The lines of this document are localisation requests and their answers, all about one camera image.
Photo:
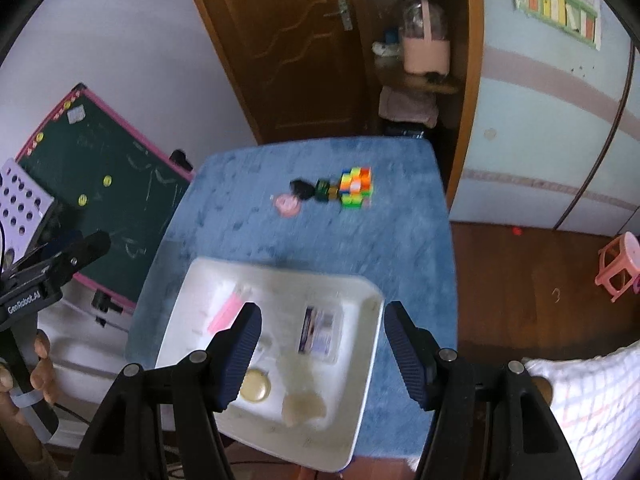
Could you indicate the pink stick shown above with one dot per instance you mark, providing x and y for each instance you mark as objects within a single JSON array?
[{"x": 225, "y": 315}]

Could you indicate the beige triangular stone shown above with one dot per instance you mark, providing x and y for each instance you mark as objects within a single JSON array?
[{"x": 302, "y": 405}]

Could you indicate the multicoloured puzzle cube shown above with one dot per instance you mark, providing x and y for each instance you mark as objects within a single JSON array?
[{"x": 356, "y": 187}]

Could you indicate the white checked cloth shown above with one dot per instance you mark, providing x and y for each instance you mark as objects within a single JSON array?
[{"x": 600, "y": 400}]

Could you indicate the pink plastic stool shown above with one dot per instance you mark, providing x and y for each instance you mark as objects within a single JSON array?
[{"x": 617, "y": 260}]

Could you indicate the blue plush table cover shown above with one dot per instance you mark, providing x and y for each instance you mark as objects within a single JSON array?
[{"x": 400, "y": 260}]

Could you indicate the clear plastic box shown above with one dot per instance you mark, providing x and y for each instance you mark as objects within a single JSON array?
[{"x": 320, "y": 335}]

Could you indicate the brown wooden shelf unit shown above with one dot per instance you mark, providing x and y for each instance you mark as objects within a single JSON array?
[{"x": 470, "y": 85}]

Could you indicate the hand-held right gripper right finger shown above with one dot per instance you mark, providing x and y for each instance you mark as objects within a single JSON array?
[{"x": 407, "y": 350}]

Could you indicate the pink round disc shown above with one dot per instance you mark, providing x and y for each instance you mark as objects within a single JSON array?
[{"x": 286, "y": 205}]

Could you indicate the brown wooden door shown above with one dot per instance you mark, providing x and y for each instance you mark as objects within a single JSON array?
[{"x": 280, "y": 35}]

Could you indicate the black easel knob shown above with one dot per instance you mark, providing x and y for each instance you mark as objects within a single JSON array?
[
  {"x": 106, "y": 304},
  {"x": 181, "y": 160}
]

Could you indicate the pink cloth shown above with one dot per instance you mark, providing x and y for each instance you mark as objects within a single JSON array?
[{"x": 405, "y": 107}]

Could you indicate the person's left hand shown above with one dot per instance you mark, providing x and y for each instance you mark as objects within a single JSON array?
[{"x": 44, "y": 370}]

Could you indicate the wall poster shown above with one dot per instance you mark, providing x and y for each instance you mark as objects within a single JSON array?
[{"x": 550, "y": 0}]

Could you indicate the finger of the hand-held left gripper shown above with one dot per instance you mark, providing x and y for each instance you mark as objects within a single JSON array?
[{"x": 80, "y": 255}]

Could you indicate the pink basket with jar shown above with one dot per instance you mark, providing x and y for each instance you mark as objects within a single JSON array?
[{"x": 425, "y": 55}]

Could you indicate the pink framed green chalkboard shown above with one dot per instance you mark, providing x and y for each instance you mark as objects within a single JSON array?
[{"x": 100, "y": 160}]

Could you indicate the white plastic tray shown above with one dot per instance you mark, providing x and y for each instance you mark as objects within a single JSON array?
[{"x": 300, "y": 280}]

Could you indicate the light blue wardrobe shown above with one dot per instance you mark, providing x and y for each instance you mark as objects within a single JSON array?
[{"x": 525, "y": 110}]

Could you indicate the beige oval soap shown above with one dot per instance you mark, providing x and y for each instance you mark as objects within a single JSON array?
[{"x": 256, "y": 386}]

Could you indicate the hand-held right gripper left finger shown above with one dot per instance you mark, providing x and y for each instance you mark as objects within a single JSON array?
[{"x": 240, "y": 350}]

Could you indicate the person's left forearm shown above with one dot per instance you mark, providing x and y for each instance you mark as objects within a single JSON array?
[{"x": 20, "y": 450}]

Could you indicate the small green box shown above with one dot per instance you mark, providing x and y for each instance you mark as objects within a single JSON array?
[{"x": 325, "y": 191}]

